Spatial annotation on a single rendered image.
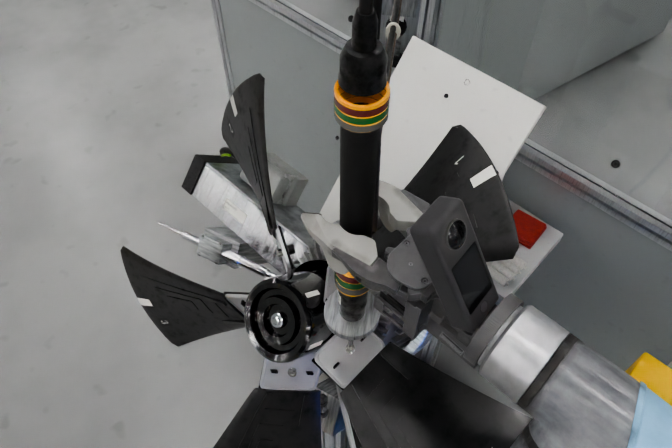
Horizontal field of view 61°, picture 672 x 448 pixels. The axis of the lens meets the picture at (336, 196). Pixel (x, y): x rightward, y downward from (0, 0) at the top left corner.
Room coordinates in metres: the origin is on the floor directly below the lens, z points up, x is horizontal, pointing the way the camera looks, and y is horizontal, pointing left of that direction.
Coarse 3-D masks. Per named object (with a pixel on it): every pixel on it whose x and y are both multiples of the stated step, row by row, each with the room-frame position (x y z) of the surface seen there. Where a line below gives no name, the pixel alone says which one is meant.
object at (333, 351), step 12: (336, 336) 0.36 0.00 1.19; (372, 336) 0.36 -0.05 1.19; (324, 348) 0.34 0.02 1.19; (336, 348) 0.34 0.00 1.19; (360, 348) 0.35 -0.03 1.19; (372, 348) 0.35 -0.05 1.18; (324, 360) 0.33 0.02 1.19; (336, 360) 0.33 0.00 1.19; (348, 360) 0.33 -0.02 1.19; (360, 360) 0.33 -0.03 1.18; (336, 372) 0.31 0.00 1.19; (348, 372) 0.31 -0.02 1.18
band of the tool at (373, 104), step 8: (336, 88) 0.34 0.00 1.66; (384, 88) 0.35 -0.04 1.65; (336, 96) 0.33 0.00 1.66; (344, 96) 0.36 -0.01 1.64; (352, 96) 0.36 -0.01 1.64; (368, 96) 0.36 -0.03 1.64; (376, 96) 0.36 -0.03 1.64; (384, 96) 0.33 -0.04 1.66; (344, 104) 0.32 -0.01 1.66; (352, 104) 0.32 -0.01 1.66; (368, 104) 0.32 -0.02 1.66; (376, 104) 0.32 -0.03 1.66
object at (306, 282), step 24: (312, 264) 0.48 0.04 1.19; (264, 288) 0.41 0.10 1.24; (288, 288) 0.40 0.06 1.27; (312, 288) 0.41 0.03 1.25; (264, 312) 0.38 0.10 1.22; (288, 312) 0.37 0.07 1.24; (312, 312) 0.37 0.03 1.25; (264, 336) 0.36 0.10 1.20; (288, 336) 0.35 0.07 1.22; (312, 336) 0.34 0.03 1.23; (288, 360) 0.32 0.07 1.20
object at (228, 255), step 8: (160, 224) 0.66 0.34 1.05; (176, 232) 0.64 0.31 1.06; (184, 232) 0.63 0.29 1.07; (192, 240) 0.61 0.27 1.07; (224, 256) 0.56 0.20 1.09; (232, 256) 0.56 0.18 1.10; (240, 256) 0.55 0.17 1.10; (240, 264) 0.54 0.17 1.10; (248, 264) 0.54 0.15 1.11; (256, 264) 0.53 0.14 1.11; (256, 272) 0.52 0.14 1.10; (264, 272) 0.52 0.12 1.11
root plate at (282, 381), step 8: (264, 360) 0.35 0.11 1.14; (296, 360) 0.35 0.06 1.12; (304, 360) 0.36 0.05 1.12; (264, 368) 0.34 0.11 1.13; (272, 368) 0.34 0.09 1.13; (280, 368) 0.34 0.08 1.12; (288, 368) 0.34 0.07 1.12; (296, 368) 0.35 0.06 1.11; (304, 368) 0.35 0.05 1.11; (312, 368) 0.35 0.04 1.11; (264, 376) 0.33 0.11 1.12; (272, 376) 0.33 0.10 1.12; (280, 376) 0.33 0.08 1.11; (288, 376) 0.34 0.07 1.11; (296, 376) 0.34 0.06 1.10; (304, 376) 0.34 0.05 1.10; (312, 376) 0.34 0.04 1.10; (264, 384) 0.32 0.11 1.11; (272, 384) 0.32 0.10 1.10; (280, 384) 0.33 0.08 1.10; (288, 384) 0.33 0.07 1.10; (296, 384) 0.33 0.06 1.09; (304, 384) 0.33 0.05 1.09; (312, 384) 0.33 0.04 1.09
